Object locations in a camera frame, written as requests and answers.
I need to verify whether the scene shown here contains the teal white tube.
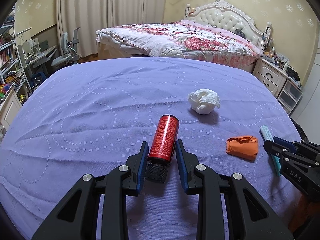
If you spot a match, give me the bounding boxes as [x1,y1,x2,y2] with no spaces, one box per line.
[259,125,281,177]

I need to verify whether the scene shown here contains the orange paper packet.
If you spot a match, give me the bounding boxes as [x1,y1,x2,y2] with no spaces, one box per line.
[226,135,258,161]

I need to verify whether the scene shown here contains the white tissue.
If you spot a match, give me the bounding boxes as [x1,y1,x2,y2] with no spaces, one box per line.
[188,89,220,115]

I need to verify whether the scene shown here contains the red cylindrical bottle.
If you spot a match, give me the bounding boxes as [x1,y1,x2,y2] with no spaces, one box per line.
[145,115,180,184]

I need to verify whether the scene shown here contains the black lined trash bin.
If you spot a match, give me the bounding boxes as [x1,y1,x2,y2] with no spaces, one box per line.
[291,118,309,142]

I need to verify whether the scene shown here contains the white wardrobe door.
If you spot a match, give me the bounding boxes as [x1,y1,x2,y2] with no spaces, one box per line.
[290,17,320,136]

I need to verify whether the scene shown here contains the plastic drawer unit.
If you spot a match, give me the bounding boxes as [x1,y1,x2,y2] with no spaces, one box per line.
[277,78,303,115]

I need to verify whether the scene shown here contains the white nightstand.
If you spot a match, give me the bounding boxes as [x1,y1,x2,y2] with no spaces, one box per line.
[253,58,289,98]

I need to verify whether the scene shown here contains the nightstand clutter items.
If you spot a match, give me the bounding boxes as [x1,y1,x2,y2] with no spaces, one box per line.
[261,22,300,83]

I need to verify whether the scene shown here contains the purple table cloth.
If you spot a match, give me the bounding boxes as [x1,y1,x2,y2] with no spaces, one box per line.
[1,57,300,239]

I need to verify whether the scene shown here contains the floral covered bed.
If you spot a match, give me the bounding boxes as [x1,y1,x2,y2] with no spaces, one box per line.
[95,20,262,69]

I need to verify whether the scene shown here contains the white tufted headboard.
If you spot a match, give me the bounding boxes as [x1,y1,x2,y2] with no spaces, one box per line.
[184,0,264,49]

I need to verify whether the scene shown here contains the white desk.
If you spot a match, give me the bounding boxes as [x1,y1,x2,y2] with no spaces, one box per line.
[17,45,57,81]

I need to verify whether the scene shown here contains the bookshelf with books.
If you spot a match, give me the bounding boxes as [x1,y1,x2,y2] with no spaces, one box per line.
[0,7,30,105]

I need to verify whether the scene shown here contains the grey desk chair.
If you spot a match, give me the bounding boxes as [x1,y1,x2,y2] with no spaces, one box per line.
[51,27,80,67]

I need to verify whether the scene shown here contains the beige curtains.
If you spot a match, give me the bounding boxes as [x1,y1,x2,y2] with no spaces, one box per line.
[56,0,165,57]

